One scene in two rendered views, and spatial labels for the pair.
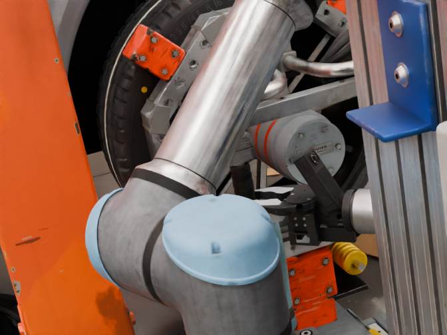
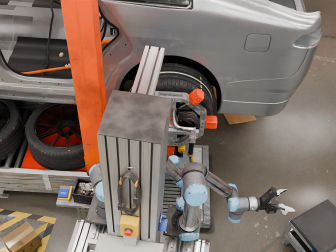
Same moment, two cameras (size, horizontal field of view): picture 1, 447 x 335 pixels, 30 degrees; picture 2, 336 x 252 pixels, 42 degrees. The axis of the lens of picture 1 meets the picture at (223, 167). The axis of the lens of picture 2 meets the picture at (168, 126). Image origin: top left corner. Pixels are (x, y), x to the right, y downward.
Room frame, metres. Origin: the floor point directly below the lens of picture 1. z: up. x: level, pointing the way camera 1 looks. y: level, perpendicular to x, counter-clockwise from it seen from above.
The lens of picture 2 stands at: (-0.50, -0.70, 3.31)
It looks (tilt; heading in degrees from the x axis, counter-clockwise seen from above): 49 degrees down; 15
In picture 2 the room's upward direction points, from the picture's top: 4 degrees clockwise
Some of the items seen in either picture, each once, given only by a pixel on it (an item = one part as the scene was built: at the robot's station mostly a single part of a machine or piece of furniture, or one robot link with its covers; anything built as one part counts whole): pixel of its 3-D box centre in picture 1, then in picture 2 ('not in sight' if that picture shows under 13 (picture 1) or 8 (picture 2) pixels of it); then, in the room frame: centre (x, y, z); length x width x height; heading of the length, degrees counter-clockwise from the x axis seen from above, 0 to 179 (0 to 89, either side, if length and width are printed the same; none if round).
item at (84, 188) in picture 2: not in sight; (88, 191); (1.05, 0.29, 0.51); 0.20 x 0.14 x 0.13; 98
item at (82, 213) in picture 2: not in sight; (85, 212); (1.03, 0.34, 0.21); 0.10 x 0.10 x 0.42; 16
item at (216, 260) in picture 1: (222, 266); (105, 193); (0.81, 0.02, 0.98); 0.13 x 0.12 x 0.14; 39
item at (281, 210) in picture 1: (283, 206); not in sight; (1.31, -0.09, 0.83); 0.09 x 0.05 x 0.02; 70
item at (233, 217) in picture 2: not in sight; (235, 210); (0.88, -0.76, 1.11); 0.11 x 0.08 x 0.11; 23
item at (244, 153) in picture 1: (230, 143); not in sight; (1.40, -0.02, 0.93); 0.09 x 0.05 x 0.05; 16
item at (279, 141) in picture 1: (293, 139); (168, 127); (1.57, -0.15, 0.85); 0.21 x 0.14 x 0.14; 16
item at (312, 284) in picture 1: (298, 280); (166, 146); (1.68, -0.12, 0.48); 0.16 x 0.12 x 0.17; 16
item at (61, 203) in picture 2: not in sight; (86, 197); (1.04, 0.31, 0.44); 0.43 x 0.17 x 0.03; 106
